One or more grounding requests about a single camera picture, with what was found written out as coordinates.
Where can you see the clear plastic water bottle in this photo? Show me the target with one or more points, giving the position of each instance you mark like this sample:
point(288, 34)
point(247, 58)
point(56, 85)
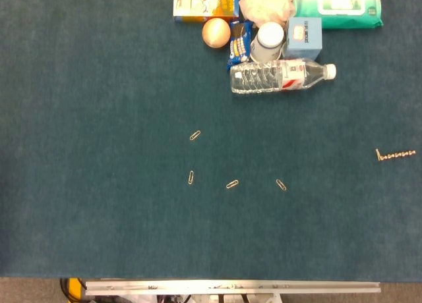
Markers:
point(263, 77)

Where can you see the green wet wipes pack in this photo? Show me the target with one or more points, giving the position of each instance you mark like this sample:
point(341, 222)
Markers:
point(343, 6)

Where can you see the blue Oreo cookie packet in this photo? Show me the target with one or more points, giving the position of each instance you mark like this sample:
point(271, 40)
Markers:
point(239, 46)

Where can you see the light blue cardboard box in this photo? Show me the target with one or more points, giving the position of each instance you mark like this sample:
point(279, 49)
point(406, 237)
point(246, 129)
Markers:
point(303, 36)

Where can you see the teal felt table cloth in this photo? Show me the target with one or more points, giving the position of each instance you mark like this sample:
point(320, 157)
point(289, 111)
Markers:
point(99, 151)

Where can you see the yellow cardboard box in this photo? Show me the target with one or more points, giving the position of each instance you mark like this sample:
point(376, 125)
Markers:
point(204, 3)

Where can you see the white lidded jar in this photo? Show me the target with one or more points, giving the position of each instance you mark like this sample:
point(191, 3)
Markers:
point(268, 41)

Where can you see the yellow robot base part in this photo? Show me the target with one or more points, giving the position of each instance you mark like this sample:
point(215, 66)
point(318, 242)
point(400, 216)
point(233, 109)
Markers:
point(76, 288)

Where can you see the white mesh bath pouf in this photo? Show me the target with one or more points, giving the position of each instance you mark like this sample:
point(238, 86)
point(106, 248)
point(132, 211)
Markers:
point(263, 3)

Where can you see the aluminium profile rail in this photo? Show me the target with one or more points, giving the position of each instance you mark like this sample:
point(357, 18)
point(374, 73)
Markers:
point(230, 287)

